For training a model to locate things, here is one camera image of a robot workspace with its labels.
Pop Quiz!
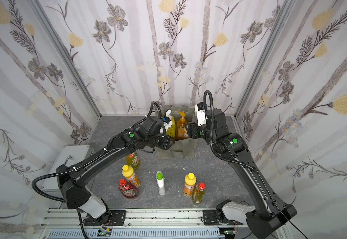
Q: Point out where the green bottle red cap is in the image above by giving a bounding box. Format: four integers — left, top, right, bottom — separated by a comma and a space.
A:
192, 183, 206, 205
126, 152, 140, 171

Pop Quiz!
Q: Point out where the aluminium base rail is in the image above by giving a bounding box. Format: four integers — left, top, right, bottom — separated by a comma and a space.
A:
35, 208, 255, 239

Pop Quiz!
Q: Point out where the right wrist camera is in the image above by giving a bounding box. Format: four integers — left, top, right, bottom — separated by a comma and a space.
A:
194, 102, 206, 126

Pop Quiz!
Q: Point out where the large orange pump soap bottle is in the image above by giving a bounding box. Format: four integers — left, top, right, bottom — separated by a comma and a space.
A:
176, 111, 188, 140

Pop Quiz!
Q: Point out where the orange bottle yellow cap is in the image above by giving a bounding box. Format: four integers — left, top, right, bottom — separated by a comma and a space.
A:
122, 165, 141, 188
183, 173, 197, 196

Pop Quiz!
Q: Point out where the white bottle green cap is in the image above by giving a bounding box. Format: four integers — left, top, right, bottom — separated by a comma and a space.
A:
156, 171, 166, 196

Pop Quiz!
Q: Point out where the green bottle red cap rear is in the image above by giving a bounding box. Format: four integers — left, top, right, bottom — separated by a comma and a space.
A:
126, 152, 140, 171

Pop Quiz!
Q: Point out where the red soap bottle red cap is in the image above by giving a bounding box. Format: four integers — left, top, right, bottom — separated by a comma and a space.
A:
119, 179, 139, 199

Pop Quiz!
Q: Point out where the green bottle red cap front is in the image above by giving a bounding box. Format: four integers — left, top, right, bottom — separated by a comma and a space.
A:
192, 183, 206, 205

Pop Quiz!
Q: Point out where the green fabric shopping bag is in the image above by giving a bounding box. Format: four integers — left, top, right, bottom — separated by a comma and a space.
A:
155, 105, 198, 159

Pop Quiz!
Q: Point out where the large yellow pump soap bottle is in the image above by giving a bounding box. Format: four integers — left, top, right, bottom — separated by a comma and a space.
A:
165, 109, 176, 139

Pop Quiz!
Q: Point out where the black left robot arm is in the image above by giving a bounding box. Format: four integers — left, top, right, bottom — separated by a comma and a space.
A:
31, 112, 174, 238

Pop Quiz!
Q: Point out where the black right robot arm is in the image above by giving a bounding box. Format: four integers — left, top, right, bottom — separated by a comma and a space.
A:
185, 90, 297, 239

